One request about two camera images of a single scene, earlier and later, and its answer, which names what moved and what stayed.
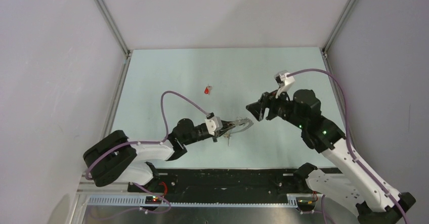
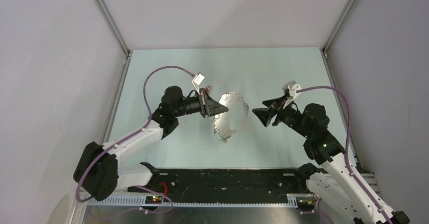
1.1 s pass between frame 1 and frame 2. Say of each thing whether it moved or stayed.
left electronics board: stayed
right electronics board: stayed
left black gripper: moved
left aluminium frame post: stayed
